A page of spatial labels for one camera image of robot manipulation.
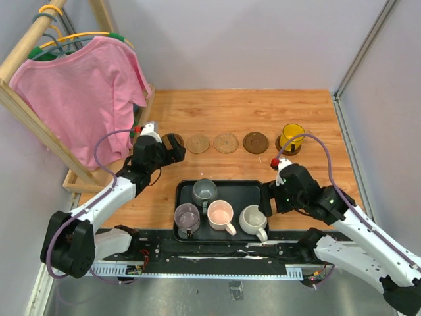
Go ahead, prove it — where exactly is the grey ceramic mug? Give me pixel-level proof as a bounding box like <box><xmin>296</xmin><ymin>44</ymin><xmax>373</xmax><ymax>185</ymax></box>
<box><xmin>192</xmin><ymin>179</ymin><xmax>218</xmax><ymax>215</ymax></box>

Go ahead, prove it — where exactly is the cream ceramic mug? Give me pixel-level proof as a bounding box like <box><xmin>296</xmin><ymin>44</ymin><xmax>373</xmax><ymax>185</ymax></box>
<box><xmin>239</xmin><ymin>205</ymin><xmax>268</xmax><ymax>242</ymax></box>

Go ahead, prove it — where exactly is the woven rattan coaster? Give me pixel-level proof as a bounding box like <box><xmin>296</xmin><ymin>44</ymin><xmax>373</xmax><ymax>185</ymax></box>
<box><xmin>187</xmin><ymin>134</ymin><xmax>210</xmax><ymax>154</ymax></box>
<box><xmin>213</xmin><ymin>133</ymin><xmax>239</xmax><ymax>154</ymax></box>

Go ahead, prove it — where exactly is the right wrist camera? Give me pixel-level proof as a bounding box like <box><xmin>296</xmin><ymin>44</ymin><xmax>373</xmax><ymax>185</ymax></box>
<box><xmin>270</xmin><ymin>158</ymin><xmax>293</xmax><ymax>186</ymax></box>

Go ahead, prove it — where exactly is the brown wooden coaster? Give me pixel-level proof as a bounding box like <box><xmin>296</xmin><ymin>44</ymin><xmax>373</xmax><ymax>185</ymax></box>
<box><xmin>275</xmin><ymin>135</ymin><xmax>302</xmax><ymax>156</ymax></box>
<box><xmin>161</xmin><ymin>133</ymin><xmax>184</xmax><ymax>146</ymax></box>
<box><xmin>243</xmin><ymin>132</ymin><xmax>269</xmax><ymax>155</ymax></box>

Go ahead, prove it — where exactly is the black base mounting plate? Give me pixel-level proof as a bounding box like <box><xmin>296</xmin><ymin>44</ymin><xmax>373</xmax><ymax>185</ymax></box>
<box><xmin>105</xmin><ymin>230</ymin><xmax>323</xmax><ymax>277</ymax></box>

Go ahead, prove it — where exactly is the black plastic tray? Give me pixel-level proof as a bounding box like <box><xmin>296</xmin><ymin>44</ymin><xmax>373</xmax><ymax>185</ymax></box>
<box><xmin>173</xmin><ymin>180</ymin><xmax>262</xmax><ymax>244</ymax></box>

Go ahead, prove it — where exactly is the aluminium frame rail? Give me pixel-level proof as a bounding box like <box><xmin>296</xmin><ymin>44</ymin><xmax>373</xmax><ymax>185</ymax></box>
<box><xmin>24</xmin><ymin>235</ymin><xmax>417</xmax><ymax>316</ymax></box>

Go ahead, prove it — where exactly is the pink ceramic mug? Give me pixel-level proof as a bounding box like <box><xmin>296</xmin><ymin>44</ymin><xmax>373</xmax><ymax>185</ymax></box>
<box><xmin>207</xmin><ymin>200</ymin><xmax>237</xmax><ymax>236</ymax></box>

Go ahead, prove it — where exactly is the wooden clothes rack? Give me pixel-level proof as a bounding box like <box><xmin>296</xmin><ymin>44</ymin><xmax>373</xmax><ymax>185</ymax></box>
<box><xmin>1</xmin><ymin>1</ymin><xmax>155</xmax><ymax>193</ymax></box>

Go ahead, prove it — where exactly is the yellow clothes hanger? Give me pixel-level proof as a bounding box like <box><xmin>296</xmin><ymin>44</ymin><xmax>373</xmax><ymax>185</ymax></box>
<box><xmin>41</xmin><ymin>1</ymin><xmax>134</xmax><ymax>49</ymax></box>

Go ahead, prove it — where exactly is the grey-green clothes hanger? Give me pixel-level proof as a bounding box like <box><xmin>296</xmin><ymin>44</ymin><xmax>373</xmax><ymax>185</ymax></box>
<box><xmin>27</xmin><ymin>24</ymin><xmax>94</xmax><ymax>61</ymax></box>

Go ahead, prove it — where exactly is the yellow glass mug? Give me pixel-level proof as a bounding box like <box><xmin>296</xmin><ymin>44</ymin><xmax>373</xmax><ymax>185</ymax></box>
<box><xmin>280</xmin><ymin>123</ymin><xmax>305</xmax><ymax>151</ymax></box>

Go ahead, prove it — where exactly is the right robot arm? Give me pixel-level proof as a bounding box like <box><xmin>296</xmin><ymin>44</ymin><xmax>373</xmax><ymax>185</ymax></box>
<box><xmin>259</xmin><ymin>159</ymin><xmax>420</xmax><ymax>315</ymax></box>

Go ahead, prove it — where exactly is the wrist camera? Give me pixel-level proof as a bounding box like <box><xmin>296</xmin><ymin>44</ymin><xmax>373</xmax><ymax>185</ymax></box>
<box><xmin>134</xmin><ymin>121</ymin><xmax>162</xmax><ymax>143</ymax></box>
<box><xmin>270</xmin><ymin>158</ymin><xmax>293</xmax><ymax>186</ymax></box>

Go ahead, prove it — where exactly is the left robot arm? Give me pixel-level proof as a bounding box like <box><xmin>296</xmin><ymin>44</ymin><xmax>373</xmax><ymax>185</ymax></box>
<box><xmin>40</xmin><ymin>132</ymin><xmax>186</xmax><ymax>279</ymax></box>

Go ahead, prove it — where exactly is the pink t-shirt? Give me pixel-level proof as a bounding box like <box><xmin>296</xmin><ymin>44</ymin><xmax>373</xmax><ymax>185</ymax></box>
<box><xmin>9</xmin><ymin>36</ymin><xmax>151</xmax><ymax>171</ymax></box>

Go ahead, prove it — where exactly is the purple glass mug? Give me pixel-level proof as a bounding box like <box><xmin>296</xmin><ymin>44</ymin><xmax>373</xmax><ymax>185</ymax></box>
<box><xmin>174</xmin><ymin>203</ymin><xmax>201</xmax><ymax>239</ymax></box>

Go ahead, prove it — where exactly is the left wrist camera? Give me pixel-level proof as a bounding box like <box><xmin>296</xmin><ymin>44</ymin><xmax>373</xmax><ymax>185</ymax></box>
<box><xmin>134</xmin><ymin>121</ymin><xmax>162</xmax><ymax>143</ymax></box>

